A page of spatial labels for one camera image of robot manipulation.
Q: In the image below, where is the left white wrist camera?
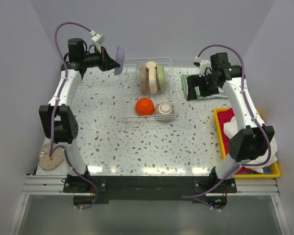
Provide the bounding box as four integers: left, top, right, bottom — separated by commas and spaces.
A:
90, 30, 105, 53

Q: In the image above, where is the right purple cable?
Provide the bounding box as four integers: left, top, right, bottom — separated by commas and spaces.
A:
181, 44, 273, 209

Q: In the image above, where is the cream square panda plate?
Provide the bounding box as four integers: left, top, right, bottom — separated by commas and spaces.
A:
148, 68, 157, 95

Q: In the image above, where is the magenta cloth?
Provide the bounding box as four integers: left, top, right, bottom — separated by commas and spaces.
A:
217, 107, 254, 175

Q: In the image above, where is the white towel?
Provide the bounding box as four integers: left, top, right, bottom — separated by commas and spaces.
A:
222, 116, 278, 174

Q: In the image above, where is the cream steel-lined cup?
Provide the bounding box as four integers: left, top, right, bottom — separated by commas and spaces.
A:
146, 61, 157, 73

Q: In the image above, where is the green square panda plate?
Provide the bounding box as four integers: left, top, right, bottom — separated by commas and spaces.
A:
156, 64, 167, 93

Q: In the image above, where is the white wire dish rack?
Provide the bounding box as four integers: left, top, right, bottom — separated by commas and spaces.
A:
120, 57, 179, 125

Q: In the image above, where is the yellow plastic bin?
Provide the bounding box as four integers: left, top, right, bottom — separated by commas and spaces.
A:
214, 108, 281, 179

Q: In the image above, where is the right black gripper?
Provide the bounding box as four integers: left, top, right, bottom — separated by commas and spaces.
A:
188, 72, 220, 101

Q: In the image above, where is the clear glass cup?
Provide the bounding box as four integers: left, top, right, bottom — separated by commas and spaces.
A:
136, 64, 143, 72

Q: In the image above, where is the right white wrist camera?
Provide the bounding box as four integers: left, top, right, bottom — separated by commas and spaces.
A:
194, 57, 211, 76

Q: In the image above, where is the purple cable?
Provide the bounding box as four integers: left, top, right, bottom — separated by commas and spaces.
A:
181, 44, 273, 209
48, 22, 98, 209

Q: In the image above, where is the orange round bowl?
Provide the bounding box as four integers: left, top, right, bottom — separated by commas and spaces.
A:
135, 98, 155, 116

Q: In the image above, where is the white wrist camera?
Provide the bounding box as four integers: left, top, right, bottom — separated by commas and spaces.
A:
90, 30, 105, 53
194, 57, 211, 76

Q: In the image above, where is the brown square panda plate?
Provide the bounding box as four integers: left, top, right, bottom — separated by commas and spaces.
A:
140, 66, 148, 94

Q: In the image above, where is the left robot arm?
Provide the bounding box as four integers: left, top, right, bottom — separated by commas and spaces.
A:
39, 38, 125, 192

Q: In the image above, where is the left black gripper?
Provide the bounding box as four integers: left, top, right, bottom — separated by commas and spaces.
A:
81, 46, 121, 71

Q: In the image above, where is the green striped cloth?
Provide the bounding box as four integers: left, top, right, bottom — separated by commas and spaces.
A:
181, 74, 227, 100

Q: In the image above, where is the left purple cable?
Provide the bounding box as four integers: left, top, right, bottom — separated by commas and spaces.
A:
48, 22, 98, 209

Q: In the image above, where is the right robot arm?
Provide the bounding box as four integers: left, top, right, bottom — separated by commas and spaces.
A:
187, 52, 275, 192

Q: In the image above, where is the patterned round bowl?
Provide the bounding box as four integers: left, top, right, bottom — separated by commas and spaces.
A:
154, 102, 174, 123

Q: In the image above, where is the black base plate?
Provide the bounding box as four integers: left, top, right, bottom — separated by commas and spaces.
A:
62, 175, 237, 212

